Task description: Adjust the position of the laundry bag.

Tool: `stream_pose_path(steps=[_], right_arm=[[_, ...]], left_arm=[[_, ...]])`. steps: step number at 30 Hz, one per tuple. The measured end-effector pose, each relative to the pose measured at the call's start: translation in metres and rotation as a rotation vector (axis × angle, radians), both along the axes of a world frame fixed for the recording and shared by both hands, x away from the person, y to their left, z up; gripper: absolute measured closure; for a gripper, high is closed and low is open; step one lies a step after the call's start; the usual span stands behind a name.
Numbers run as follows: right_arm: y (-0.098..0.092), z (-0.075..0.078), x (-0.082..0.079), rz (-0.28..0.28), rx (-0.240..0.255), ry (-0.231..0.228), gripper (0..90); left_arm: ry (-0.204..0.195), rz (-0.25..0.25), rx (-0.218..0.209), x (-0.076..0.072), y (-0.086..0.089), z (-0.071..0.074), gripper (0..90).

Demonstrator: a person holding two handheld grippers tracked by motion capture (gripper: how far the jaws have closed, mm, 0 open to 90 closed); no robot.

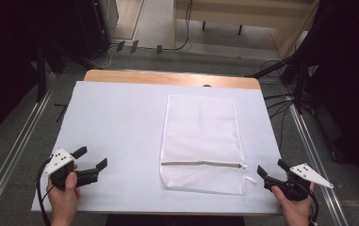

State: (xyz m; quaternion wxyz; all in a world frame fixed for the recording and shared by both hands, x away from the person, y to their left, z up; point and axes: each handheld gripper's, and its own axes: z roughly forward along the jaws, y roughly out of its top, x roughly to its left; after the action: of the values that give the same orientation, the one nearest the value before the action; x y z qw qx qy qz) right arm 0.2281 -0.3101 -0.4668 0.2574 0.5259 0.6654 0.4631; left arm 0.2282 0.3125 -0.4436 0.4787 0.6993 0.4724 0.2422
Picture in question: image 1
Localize white mesh laundry bag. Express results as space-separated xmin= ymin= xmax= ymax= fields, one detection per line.
xmin=159 ymin=94 xmax=258 ymax=197

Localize wooden table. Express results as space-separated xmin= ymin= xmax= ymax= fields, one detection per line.
xmin=83 ymin=69 xmax=262 ymax=90

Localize black hanging cable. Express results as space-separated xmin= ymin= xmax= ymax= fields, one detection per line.
xmin=161 ymin=0 xmax=194 ymax=53

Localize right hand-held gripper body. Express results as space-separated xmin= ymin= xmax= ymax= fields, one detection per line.
xmin=263 ymin=162 xmax=335 ymax=202

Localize person's dark clothing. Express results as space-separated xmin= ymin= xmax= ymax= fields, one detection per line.
xmin=105 ymin=214 xmax=247 ymax=226

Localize black cabinet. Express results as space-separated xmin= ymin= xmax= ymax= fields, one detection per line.
xmin=73 ymin=0 xmax=120 ymax=60

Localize white floor cable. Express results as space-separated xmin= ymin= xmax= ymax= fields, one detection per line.
xmin=90 ymin=43 xmax=120 ymax=70

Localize aluminium floor rail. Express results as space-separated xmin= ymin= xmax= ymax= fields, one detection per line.
xmin=288 ymin=102 xmax=350 ymax=226
xmin=0 ymin=89 xmax=57 ymax=225

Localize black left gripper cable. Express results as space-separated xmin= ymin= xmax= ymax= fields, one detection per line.
xmin=36 ymin=155 xmax=55 ymax=226

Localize white table mat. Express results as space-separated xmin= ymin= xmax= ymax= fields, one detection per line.
xmin=30 ymin=80 xmax=287 ymax=217

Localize person's left hand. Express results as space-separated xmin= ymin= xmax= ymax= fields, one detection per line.
xmin=46 ymin=171 xmax=82 ymax=224

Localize black metal stand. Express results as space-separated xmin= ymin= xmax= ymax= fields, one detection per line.
xmin=246 ymin=55 xmax=310 ymax=116
xmin=35 ymin=43 xmax=67 ymax=103

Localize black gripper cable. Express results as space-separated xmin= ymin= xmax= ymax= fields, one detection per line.
xmin=307 ymin=187 xmax=320 ymax=226
xmin=36 ymin=155 xmax=55 ymax=226

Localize light wooden bench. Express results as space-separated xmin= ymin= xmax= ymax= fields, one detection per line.
xmin=171 ymin=0 xmax=321 ymax=60

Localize black floor cables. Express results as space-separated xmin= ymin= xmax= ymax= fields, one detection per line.
xmin=260 ymin=59 xmax=298 ymax=152

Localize person's right hand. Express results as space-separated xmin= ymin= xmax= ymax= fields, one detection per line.
xmin=270 ymin=182 xmax=316 ymax=226

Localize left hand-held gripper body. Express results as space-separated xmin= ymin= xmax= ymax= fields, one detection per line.
xmin=43 ymin=148 xmax=100 ymax=192

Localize dark curtain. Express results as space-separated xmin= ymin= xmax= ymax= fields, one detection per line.
xmin=0 ymin=0 xmax=87 ymax=149
xmin=293 ymin=0 xmax=359 ymax=196

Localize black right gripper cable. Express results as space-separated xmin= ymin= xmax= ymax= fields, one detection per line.
xmin=307 ymin=187 xmax=320 ymax=226

